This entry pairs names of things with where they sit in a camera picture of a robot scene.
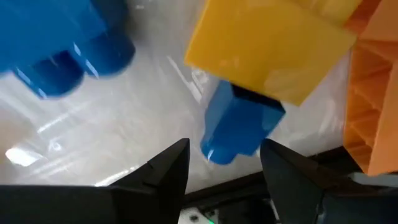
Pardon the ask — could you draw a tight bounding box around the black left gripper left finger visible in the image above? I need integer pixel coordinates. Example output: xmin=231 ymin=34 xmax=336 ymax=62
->
xmin=0 ymin=138 xmax=191 ymax=224

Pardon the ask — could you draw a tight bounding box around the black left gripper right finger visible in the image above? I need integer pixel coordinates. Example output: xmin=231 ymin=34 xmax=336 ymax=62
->
xmin=259 ymin=138 xmax=398 ymax=224

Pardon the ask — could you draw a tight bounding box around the blue toy block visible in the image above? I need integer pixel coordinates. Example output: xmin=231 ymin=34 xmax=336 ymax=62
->
xmin=200 ymin=80 xmax=287 ymax=166
xmin=0 ymin=0 xmax=137 ymax=100

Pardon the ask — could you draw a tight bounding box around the yellow toy block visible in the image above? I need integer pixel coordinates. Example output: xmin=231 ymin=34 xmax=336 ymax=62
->
xmin=183 ymin=0 xmax=364 ymax=107

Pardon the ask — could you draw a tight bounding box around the orange hollow toy block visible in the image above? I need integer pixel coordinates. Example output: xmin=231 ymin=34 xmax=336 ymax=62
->
xmin=343 ymin=0 xmax=398 ymax=177

